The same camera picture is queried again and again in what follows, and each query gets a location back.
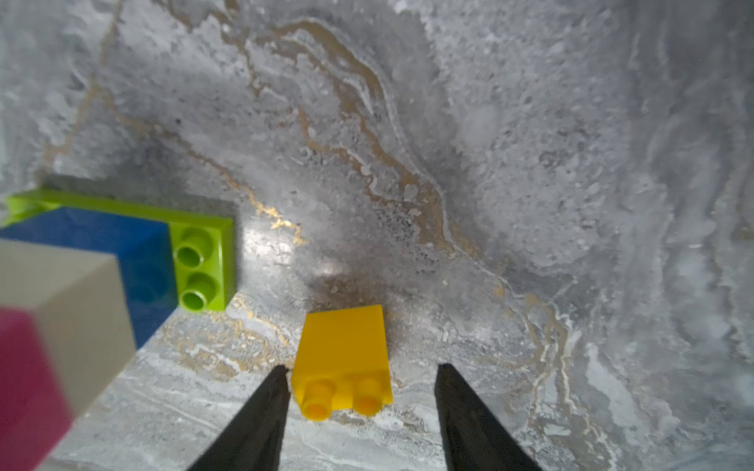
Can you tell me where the pink square lego brick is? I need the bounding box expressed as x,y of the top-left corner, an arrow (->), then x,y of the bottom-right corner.
1,308 -> 72,470

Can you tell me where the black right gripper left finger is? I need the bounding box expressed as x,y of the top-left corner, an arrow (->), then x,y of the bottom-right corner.
190,365 -> 291,471

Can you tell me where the cream small lego brick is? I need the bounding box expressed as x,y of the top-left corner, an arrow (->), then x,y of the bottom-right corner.
1,239 -> 137,418

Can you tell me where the yellow lego brick near arm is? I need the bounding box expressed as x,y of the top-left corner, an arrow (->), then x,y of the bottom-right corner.
291,305 -> 393,422

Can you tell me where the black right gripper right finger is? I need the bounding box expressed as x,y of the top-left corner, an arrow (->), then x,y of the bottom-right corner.
435,363 -> 541,471

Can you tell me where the lime long lego brick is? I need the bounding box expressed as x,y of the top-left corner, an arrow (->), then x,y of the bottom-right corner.
5,188 -> 237,312

